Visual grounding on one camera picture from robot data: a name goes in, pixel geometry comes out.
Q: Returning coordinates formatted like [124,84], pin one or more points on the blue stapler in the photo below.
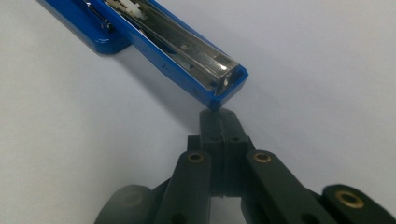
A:
[155,53]

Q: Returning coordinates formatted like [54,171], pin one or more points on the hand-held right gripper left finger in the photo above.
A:
[211,133]

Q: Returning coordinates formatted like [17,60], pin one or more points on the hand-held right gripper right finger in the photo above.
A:
[235,137]

